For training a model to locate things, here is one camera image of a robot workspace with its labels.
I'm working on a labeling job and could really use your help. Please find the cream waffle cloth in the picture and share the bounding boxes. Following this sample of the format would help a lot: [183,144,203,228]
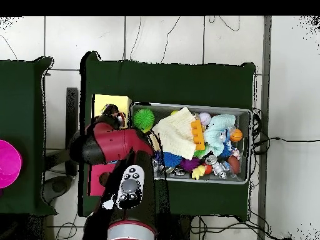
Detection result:
[151,106,198,161]

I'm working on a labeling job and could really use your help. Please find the blue spiky ball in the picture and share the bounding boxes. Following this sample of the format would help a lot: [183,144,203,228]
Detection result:
[162,151,183,168]

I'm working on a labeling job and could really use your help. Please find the orange plastic compartment tray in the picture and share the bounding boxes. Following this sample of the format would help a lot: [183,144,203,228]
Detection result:
[190,119,206,151]

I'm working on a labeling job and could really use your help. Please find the mint green knitted cloth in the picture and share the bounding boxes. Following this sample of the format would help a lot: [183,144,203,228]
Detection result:
[202,114,236,157]

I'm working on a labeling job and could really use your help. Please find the silver toy robot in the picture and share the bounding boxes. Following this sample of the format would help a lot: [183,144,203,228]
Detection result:
[205,154,228,180]

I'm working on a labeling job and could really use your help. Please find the wooden box with three holes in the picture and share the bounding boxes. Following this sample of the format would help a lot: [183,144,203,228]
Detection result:
[87,94,132,196]

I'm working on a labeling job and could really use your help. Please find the large green spiky ball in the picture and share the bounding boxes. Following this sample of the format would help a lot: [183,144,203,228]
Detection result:
[132,107,156,131]

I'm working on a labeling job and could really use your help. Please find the purple spiky ball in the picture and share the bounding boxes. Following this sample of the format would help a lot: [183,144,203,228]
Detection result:
[179,156,201,173]

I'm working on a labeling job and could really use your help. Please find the white baseball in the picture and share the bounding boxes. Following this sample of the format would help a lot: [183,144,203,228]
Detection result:
[199,111,212,126]

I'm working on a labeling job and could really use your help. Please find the dark green table cloth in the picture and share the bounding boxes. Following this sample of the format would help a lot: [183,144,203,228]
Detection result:
[78,51,257,218]

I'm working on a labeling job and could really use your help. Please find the small orange basketball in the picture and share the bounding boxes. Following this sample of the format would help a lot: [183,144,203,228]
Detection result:
[229,128,244,143]

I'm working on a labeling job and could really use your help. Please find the small brown football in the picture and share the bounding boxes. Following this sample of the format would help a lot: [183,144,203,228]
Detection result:
[227,155,241,175]

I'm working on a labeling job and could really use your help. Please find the grey stand base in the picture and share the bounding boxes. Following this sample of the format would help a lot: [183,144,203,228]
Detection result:
[41,175,76,204]

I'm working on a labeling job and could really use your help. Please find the dark green side table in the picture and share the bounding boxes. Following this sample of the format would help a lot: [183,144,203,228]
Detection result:
[0,56,57,216]

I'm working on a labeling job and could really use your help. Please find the magenta round disc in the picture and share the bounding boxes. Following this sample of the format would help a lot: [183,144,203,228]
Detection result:
[0,139,23,189]

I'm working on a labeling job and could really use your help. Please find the shallow wire mesh bin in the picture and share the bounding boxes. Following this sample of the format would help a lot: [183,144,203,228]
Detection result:
[129,101,252,185]

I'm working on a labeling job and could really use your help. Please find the black upright post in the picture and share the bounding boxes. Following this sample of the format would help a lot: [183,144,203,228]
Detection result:
[65,87,79,177]

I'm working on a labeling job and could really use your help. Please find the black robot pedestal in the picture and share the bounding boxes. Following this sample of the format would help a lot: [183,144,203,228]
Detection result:
[169,213,192,240]

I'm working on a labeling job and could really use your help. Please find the black power cable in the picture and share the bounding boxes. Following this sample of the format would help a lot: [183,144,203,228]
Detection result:
[251,136,320,154]

